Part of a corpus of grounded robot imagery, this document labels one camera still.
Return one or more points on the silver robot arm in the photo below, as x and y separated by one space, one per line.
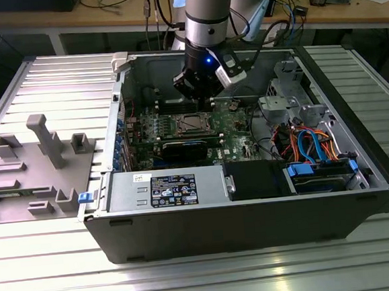
206 13

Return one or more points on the white label tag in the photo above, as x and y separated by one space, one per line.
268 38

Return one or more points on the silver topped CPU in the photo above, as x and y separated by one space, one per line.
193 122

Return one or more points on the round coin battery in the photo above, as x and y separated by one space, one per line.
233 106

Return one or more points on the CPU socket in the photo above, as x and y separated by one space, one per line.
179 132

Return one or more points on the hard disk in blue carrier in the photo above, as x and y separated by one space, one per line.
318 181

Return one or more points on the blue plastic release tab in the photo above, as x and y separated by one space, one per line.
85 198

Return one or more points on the black monitor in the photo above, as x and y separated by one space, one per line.
25 5

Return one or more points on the small black adapter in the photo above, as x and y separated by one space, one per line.
302 10

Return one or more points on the open black PC case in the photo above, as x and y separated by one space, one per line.
221 231

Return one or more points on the wooden desk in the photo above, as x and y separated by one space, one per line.
103 19

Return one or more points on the green motherboard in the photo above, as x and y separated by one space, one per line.
237 138

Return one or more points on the black graphics card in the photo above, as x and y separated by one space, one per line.
184 150

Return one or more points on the blue card retention clip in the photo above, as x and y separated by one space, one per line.
118 138
117 155
116 165
119 123

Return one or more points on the silver metal disk bay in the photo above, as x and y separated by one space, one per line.
279 105

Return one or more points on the grey power supply unit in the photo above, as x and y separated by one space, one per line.
124 195

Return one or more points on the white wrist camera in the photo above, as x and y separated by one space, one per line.
231 78

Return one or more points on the grey parts rack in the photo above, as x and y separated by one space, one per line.
32 178

